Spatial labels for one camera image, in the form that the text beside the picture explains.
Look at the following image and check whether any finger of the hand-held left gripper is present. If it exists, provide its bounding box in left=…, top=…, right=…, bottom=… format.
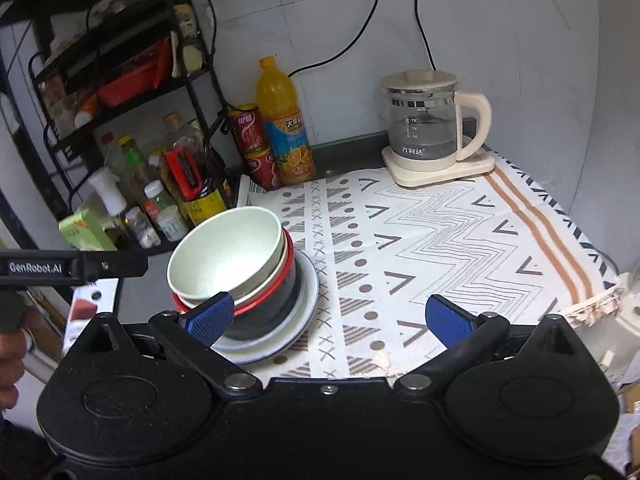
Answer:
left=82, top=251, right=150, bottom=282

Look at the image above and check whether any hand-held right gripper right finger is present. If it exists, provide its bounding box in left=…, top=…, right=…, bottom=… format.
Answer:
left=394, top=294, right=585, bottom=402

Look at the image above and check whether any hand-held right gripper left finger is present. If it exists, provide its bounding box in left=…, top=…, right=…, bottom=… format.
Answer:
left=74, top=292, right=264, bottom=402

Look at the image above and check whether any pale green bowl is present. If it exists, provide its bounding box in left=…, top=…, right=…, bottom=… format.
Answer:
left=166, top=206, right=284, bottom=302

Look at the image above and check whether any black bowl with red rim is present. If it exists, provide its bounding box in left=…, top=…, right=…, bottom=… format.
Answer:
left=171, top=234, right=307, bottom=342

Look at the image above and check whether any white plate with blue rim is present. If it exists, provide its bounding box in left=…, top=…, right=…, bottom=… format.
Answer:
left=210, top=249, right=320, bottom=367

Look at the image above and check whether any white bowl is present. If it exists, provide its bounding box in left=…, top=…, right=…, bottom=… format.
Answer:
left=176, top=227, right=297, bottom=312

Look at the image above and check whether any person's left hand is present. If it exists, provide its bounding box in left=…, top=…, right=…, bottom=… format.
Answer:
left=0, top=306, right=35, bottom=412

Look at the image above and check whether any small clear spice jar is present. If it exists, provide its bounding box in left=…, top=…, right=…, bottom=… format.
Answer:
left=124, top=206, right=162, bottom=250

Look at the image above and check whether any green carton box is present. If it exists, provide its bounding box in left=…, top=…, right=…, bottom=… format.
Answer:
left=58, top=208, right=119, bottom=252

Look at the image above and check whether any brown and white packet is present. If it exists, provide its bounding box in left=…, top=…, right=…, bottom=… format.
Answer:
left=63, top=279, right=120, bottom=357

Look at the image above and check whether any green label white cap bottle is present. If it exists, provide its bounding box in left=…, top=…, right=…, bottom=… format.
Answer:
left=144, top=179, right=190, bottom=242

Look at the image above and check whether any white plastic bottle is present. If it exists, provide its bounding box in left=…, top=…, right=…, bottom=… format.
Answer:
left=89, top=166, right=129, bottom=217

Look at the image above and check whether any patterned tablecloth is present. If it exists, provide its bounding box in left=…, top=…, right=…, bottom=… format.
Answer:
left=235, top=149, right=622, bottom=382

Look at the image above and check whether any dark soy sauce bottle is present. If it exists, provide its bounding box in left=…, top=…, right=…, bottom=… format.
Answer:
left=175, top=132, right=230, bottom=227

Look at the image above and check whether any gold cap oil bottle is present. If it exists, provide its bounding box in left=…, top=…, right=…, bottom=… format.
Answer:
left=161, top=111, right=202, bottom=161

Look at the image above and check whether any red drink can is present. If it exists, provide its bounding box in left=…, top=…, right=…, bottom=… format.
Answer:
left=227, top=103, right=272, bottom=155
left=243, top=145, right=283, bottom=192

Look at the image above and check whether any cream plastic appliance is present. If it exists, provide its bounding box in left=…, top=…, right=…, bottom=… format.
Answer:
left=574, top=260, right=640, bottom=381

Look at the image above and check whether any red plastic container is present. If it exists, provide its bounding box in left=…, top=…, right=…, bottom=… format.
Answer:
left=96, top=39, right=174, bottom=107

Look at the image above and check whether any orange juice bottle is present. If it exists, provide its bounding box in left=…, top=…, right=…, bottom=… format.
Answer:
left=255, top=56, right=318, bottom=187

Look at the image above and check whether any cardboard box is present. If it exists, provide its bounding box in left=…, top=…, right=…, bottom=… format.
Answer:
left=616, top=384, right=640, bottom=417

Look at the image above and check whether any black metal rack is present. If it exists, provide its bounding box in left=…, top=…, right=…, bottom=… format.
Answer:
left=0, top=0, right=237, bottom=257

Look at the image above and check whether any small labelled jar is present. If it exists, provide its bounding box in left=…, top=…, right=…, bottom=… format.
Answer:
left=172, top=4, right=199, bottom=41

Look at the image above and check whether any glass kettle with cream handle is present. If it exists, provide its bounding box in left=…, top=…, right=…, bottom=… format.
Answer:
left=380, top=70, right=494, bottom=162

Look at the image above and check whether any black kettle power cable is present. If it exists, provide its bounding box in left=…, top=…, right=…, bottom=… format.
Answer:
left=411, top=0, right=437, bottom=73

